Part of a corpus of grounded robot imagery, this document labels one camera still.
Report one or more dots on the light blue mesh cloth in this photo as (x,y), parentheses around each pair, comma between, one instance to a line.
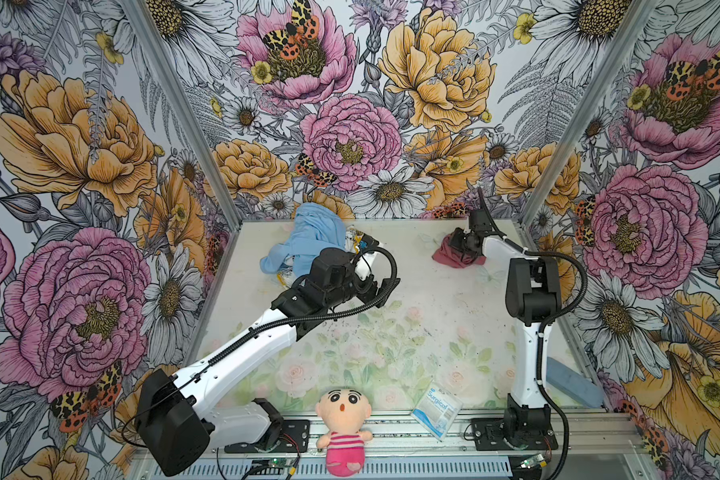
(315,228)

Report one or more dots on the white blue packet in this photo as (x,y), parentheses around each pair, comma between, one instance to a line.
(436,410)

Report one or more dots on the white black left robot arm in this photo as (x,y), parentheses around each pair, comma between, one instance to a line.
(178,418)

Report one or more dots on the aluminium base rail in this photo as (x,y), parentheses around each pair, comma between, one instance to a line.
(600,446)

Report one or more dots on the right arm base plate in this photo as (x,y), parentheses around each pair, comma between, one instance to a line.
(491,434)

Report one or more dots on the pink ribbed cloth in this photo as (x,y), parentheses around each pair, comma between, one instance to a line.
(447,255)

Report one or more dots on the plush doll pink dress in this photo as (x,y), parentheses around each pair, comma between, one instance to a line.
(344,412)

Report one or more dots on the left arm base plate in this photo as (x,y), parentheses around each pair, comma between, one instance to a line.
(290,436)

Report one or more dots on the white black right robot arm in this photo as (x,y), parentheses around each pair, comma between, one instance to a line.
(532,296)

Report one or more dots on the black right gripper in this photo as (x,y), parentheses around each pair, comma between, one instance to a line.
(455,242)

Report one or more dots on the blue grey sponge block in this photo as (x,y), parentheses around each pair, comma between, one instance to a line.
(573,384)

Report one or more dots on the aluminium corner post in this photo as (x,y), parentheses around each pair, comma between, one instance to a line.
(622,46)
(162,65)

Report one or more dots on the right aluminium corner post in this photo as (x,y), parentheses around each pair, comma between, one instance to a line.
(622,46)

